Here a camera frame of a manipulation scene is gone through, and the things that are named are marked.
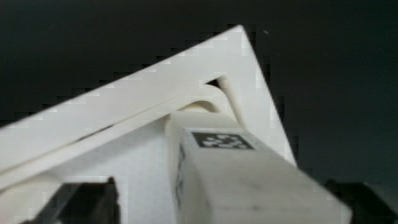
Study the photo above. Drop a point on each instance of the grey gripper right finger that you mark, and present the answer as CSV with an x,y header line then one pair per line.
x,y
371,210

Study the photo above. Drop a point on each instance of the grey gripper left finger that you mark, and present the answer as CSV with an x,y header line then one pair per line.
x,y
84,204

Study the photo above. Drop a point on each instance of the white desk top tray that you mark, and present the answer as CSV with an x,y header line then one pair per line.
x,y
116,153

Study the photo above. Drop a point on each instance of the white front fence bar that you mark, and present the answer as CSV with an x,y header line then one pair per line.
x,y
215,61

